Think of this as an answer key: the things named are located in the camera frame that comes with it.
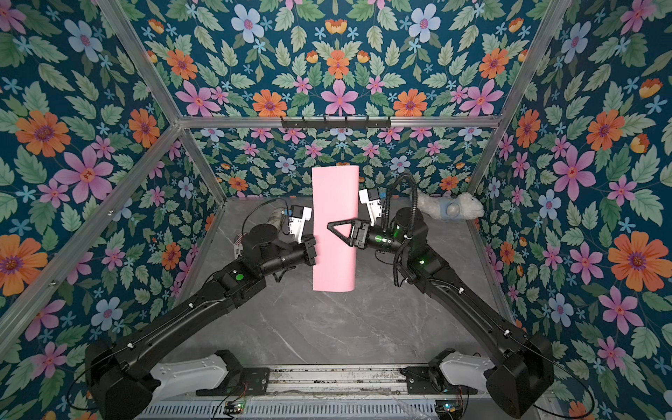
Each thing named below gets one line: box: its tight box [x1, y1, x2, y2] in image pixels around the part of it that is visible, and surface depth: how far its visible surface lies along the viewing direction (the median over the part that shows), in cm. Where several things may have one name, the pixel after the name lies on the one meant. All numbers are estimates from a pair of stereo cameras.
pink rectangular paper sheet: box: [312, 165, 360, 293], surface depth 62 cm
